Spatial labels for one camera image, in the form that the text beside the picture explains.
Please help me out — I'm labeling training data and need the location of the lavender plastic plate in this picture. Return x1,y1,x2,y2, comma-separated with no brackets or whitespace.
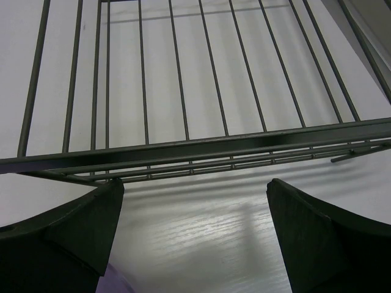
95,264,135,293

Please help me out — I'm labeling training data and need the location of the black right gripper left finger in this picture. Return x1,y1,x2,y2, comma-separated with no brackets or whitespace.
1,179,124,292

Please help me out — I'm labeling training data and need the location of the black wire dish rack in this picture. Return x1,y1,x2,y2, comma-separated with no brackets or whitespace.
1,1,390,186

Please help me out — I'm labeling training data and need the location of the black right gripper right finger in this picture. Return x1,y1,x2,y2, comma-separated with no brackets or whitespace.
266,178,390,292

